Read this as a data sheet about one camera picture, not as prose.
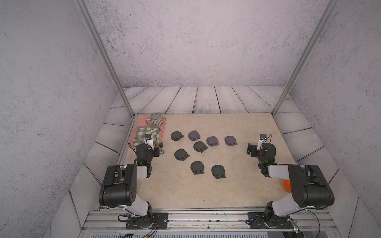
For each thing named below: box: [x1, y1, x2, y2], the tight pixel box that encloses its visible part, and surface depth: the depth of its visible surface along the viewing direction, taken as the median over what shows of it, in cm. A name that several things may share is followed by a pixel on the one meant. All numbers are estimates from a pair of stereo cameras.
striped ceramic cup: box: [145, 113, 164, 127], surface depth 111 cm
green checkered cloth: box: [133, 125, 160, 147], surface depth 110 cm
